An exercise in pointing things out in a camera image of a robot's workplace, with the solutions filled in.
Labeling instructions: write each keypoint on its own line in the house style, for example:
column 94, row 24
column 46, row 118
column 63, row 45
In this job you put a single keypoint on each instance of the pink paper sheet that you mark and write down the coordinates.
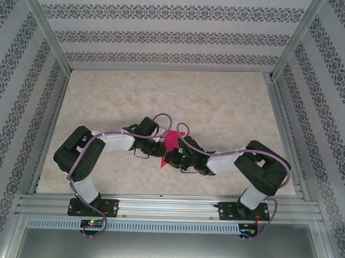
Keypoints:
column 170, row 138

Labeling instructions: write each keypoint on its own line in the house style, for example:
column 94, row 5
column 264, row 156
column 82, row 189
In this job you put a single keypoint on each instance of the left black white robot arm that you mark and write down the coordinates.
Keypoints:
column 84, row 189

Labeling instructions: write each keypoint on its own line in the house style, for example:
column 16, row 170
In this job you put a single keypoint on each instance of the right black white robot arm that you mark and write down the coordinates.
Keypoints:
column 222, row 164

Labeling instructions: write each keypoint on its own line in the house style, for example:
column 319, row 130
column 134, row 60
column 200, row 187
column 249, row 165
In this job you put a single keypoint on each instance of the left circuit board green light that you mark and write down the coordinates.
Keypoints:
column 92, row 223

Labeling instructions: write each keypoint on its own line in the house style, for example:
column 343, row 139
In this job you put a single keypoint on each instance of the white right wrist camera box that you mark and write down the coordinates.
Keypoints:
column 180, row 150

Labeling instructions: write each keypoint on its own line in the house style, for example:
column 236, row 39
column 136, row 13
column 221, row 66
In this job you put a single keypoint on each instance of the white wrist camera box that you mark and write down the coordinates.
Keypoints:
column 161, row 132
column 180, row 150

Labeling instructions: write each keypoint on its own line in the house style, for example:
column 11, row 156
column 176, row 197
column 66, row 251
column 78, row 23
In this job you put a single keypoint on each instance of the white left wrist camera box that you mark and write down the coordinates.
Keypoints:
column 161, row 132

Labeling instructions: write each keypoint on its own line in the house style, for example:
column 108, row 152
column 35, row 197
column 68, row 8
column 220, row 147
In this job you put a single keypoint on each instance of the aluminium front rail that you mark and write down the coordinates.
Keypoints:
column 169, row 208

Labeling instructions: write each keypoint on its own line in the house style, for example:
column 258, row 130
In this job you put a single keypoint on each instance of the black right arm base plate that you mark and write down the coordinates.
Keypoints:
column 229, row 213

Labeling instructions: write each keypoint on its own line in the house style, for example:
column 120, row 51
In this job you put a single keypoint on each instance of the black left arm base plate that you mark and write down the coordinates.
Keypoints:
column 113, row 207

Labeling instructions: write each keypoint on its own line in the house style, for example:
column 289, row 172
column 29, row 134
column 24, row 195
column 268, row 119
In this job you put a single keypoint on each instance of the aluminium side rail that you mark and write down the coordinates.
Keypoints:
column 51, row 130
column 283, row 124

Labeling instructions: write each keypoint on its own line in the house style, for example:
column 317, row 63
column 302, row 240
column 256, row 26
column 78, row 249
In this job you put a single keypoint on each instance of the aluminium frame post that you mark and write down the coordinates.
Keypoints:
column 297, row 37
column 48, row 28

